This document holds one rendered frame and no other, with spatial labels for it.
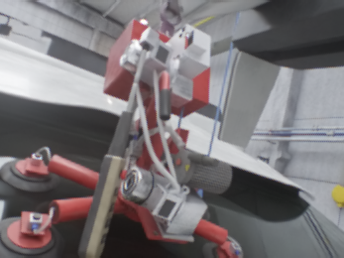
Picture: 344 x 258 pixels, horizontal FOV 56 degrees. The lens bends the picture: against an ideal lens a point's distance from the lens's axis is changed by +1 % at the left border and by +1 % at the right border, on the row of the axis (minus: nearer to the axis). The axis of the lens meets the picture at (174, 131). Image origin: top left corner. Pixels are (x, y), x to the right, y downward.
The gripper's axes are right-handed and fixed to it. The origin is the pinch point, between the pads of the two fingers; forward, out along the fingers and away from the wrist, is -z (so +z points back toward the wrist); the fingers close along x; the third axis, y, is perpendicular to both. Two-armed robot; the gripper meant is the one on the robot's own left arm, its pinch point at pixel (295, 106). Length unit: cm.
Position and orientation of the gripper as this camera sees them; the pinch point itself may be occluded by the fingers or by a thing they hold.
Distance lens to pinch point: 18.0
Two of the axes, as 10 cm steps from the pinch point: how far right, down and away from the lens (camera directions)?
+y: -9.1, -2.7, -3.1
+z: 3.0, -9.5, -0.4
